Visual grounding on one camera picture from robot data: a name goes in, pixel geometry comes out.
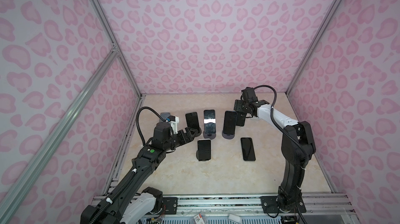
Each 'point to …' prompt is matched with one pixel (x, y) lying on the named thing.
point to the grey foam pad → (164, 115)
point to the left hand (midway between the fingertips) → (193, 131)
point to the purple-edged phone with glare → (210, 121)
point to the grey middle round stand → (209, 136)
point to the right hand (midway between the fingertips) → (241, 104)
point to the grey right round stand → (228, 136)
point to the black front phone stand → (197, 156)
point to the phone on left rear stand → (192, 122)
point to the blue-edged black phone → (230, 122)
